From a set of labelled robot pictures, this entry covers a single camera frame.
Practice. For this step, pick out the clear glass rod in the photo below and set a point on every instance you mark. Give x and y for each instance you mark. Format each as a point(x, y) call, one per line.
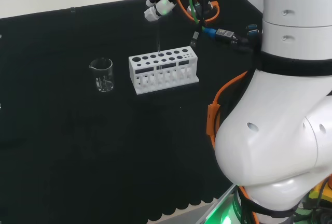
point(158, 40)

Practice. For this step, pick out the white test tube rack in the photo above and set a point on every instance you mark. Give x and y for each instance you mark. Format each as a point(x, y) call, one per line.
point(163, 75)

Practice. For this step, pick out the black adapter box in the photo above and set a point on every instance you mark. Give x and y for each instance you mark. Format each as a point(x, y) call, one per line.
point(229, 36)

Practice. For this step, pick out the clear cloth clip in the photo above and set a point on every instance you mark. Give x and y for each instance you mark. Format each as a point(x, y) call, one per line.
point(72, 9)

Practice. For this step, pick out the clear glass beaker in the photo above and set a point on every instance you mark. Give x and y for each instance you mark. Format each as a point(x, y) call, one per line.
point(103, 75)

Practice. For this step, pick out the black bench cloth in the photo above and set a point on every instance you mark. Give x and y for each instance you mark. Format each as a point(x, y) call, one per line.
point(103, 143)

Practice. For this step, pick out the yellow stop button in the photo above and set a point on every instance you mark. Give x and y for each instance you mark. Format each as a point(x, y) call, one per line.
point(321, 191)

